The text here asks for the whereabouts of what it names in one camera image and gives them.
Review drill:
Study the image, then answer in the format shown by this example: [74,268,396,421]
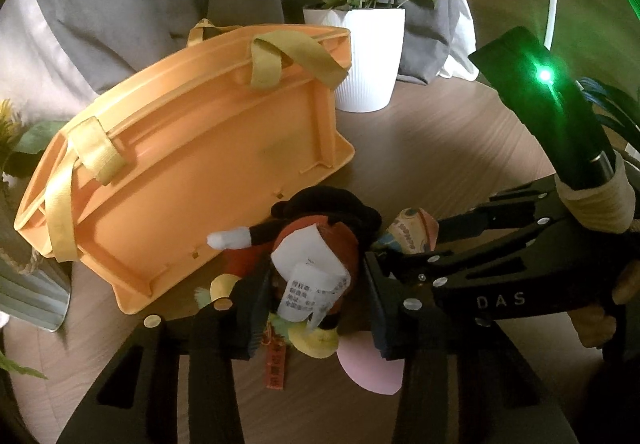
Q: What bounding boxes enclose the grey ribbed vase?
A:
[0,204,71,332]

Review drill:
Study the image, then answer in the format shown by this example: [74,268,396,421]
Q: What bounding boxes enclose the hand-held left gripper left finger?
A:
[55,269,273,444]

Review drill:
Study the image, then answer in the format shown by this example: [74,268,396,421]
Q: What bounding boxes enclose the person's right hand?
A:
[570,258,640,350]

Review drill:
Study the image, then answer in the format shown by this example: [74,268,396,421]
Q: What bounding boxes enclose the mouse plush toy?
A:
[192,186,383,392]

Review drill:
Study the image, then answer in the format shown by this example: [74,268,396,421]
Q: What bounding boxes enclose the pink round plush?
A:
[337,341,403,395]

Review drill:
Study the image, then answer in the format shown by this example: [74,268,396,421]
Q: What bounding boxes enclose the orange plastic crate yellow straps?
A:
[14,19,357,316]

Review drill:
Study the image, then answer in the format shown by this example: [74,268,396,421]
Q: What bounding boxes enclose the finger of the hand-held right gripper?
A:
[435,176,566,245]
[367,216,581,285]

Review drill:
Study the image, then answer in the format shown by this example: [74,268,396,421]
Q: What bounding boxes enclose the pale pink curtain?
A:
[0,0,101,135]

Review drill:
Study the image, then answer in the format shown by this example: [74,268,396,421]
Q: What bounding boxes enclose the small orange printed pouch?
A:
[384,206,441,255]

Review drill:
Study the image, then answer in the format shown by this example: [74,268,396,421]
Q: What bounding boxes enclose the white curtain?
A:
[440,0,481,81]

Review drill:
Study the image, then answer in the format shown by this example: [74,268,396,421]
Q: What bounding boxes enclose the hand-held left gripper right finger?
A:
[362,253,576,444]

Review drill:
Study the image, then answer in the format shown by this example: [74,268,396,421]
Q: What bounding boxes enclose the green plant in white pot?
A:
[302,0,438,114]

